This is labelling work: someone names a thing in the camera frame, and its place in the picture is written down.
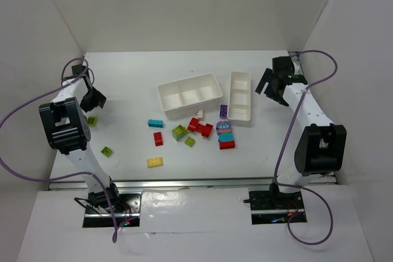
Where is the aluminium rail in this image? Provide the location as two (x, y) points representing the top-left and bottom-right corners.
(49, 175), (337, 191)

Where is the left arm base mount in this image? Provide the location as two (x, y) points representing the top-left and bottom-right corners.
(73, 191), (142, 228)

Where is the purple lego brick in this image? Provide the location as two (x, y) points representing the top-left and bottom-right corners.
(219, 104), (228, 118)

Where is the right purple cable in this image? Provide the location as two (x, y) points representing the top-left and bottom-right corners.
(274, 49), (339, 246)

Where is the red lego cluster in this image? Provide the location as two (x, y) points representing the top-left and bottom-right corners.
(187, 117), (213, 138)

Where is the narrow white divided tray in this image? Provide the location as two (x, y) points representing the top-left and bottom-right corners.
(227, 72), (251, 121)

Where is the purple flower lego piece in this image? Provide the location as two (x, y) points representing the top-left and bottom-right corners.
(216, 120), (232, 135)

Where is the yellow lego brick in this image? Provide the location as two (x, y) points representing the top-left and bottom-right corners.
(147, 157), (164, 169)

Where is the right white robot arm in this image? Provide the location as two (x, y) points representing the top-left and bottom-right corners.
(255, 56), (347, 209)

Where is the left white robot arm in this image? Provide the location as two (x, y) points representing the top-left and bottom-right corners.
(39, 64), (119, 210)

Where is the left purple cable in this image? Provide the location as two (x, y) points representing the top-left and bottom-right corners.
(0, 58), (130, 244)

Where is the red rounded lego brick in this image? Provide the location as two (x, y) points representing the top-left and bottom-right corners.
(219, 141), (236, 150)

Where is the small green square lego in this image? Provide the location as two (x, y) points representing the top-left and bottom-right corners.
(185, 137), (195, 147)

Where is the purple cable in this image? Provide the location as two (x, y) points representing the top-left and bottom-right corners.
(274, 49), (339, 246)
(0, 58), (130, 244)

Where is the teal long lego brick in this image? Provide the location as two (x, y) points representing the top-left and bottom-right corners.
(147, 119), (164, 128)

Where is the green and teal lego stack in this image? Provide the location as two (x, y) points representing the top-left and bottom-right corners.
(171, 125), (189, 142)

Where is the small red lego brick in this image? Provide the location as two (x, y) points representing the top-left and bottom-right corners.
(154, 132), (163, 147)

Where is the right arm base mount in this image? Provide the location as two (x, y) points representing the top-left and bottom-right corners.
(243, 191), (307, 225)

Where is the teal rounded lego brick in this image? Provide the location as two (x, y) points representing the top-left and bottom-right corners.
(218, 133), (234, 142)

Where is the wide white divided tray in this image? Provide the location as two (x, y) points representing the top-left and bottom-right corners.
(157, 74), (223, 120)

